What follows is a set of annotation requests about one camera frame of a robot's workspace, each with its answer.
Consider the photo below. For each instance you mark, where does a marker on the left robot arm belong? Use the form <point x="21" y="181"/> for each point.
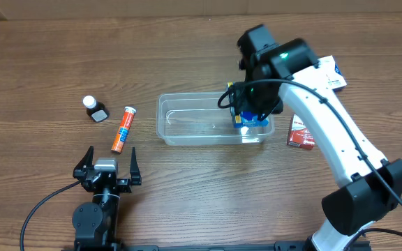
<point x="95" y="222"/>

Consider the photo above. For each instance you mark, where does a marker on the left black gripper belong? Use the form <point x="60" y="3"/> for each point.
<point x="135" y="169"/>

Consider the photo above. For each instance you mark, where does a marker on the white plaster box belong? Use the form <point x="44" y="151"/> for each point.
<point x="330" y="75"/>

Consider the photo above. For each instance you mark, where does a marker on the dark syrup bottle white cap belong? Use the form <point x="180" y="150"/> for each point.
<point x="95" y="110"/>

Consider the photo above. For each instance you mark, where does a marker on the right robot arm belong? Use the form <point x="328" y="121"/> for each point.
<point x="369" y="186"/>

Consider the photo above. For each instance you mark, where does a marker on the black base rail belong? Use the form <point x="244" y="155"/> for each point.
<point x="277" y="246"/>

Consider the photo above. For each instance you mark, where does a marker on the clear plastic container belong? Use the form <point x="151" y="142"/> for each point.
<point x="194" y="119"/>

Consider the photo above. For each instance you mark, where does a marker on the blue lozenge box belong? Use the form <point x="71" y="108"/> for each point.
<point x="243" y="119"/>

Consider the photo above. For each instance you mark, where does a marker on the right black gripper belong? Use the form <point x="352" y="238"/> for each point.
<point x="241" y="100"/>

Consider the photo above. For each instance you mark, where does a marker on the red white medicine box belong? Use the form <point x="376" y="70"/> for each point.
<point x="299" y="136"/>

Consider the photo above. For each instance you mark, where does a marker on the orange effervescent tablet tube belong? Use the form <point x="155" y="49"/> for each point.
<point x="123" y="130"/>

